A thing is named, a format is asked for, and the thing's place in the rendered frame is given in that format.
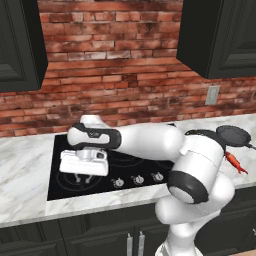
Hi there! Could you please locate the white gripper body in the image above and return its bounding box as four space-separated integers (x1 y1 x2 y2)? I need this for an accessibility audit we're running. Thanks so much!
59 150 110 177

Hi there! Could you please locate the silver hob knob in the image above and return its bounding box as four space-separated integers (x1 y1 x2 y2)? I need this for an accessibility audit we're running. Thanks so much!
111 177 125 188
132 174 146 186
151 171 165 183

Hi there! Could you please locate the black glass hob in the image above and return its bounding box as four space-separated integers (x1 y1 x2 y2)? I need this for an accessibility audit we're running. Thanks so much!
46 133 178 201

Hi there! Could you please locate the black frying pan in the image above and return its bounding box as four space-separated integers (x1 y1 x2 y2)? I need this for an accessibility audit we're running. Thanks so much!
216 124 256 151

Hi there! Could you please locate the dark wall cupboard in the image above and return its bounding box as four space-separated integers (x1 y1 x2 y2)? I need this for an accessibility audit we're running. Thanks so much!
176 0 256 80
0 0 49 94

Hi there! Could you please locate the grey wall socket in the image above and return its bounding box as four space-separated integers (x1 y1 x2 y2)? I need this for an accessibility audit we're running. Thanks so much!
205 85 222 107

